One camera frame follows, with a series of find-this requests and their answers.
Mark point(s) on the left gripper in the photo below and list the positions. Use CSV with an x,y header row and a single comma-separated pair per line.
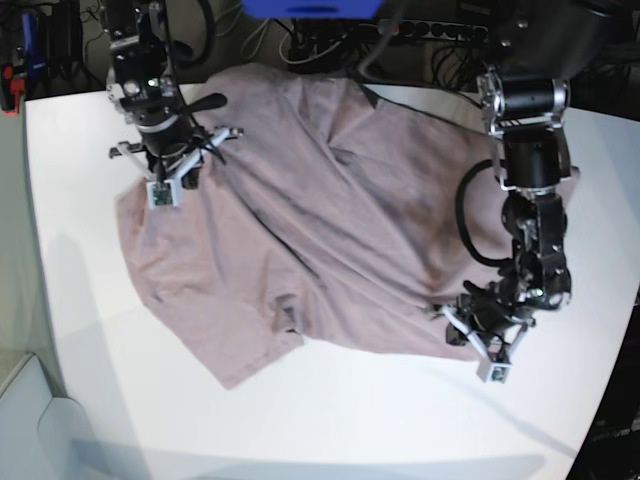
x,y
494,320

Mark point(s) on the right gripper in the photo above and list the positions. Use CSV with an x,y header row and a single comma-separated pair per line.
x,y
172,142

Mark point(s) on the mauve pink t-shirt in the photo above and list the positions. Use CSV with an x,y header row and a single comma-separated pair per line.
x,y
331,218

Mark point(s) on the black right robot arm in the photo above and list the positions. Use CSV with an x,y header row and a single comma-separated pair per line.
x,y
141,45

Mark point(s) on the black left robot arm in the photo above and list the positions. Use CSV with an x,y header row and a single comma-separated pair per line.
x,y
538,47

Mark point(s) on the blue box at top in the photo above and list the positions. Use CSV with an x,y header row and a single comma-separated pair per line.
x,y
311,9

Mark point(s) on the red black clamp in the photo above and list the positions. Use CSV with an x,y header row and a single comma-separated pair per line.
x,y
13,87

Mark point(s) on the white bin corner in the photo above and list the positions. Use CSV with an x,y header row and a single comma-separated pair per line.
x,y
40,433

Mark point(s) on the black power strip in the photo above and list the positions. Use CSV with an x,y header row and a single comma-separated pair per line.
x,y
440,31

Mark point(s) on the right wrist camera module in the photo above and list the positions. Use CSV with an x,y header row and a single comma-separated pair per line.
x,y
161,194

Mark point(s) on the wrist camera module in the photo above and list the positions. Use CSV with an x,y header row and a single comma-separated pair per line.
x,y
493,372
161,194

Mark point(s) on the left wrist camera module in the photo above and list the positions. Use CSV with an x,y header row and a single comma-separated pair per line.
x,y
493,372

